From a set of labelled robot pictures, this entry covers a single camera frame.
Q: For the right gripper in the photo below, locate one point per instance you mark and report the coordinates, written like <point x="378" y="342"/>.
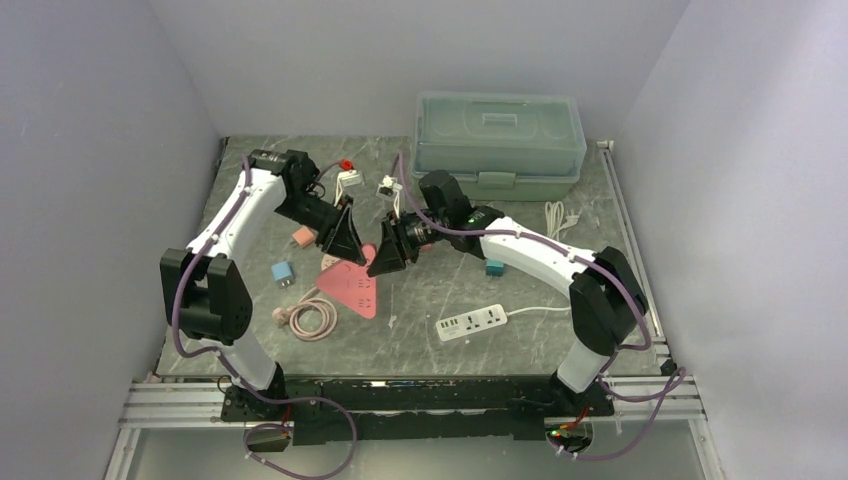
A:
<point x="395" y="246"/>

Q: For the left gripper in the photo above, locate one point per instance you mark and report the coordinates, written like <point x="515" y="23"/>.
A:
<point x="338" y="234"/>

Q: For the orange charger cube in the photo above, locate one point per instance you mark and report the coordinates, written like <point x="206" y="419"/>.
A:
<point x="303" y="237"/>

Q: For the pink triangular socket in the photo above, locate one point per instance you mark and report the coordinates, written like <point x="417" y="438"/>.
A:
<point x="349" y="284"/>

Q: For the white power strip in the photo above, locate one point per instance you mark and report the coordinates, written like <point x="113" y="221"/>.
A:
<point x="470" y="323"/>

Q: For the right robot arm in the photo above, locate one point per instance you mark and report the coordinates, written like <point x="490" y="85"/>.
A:
<point x="607" y="303"/>

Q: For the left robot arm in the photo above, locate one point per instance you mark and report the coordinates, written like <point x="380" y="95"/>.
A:
<point x="208" y="306"/>

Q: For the blue charger cube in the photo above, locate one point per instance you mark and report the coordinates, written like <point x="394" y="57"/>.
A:
<point x="283" y="274"/>

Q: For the teal charger cube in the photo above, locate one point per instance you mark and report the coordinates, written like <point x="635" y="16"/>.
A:
<point x="494" y="268"/>

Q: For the green plastic storage box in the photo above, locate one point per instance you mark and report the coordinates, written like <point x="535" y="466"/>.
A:
<point x="500" y="147"/>

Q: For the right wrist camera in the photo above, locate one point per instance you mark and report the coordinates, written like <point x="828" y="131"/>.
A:
<point x="390" y="189"/>

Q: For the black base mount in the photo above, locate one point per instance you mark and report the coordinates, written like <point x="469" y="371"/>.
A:
<point x="329" y="409"/>

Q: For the aluminium rail frame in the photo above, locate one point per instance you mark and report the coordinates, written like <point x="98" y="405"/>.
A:
<point x="671" y="395"/>

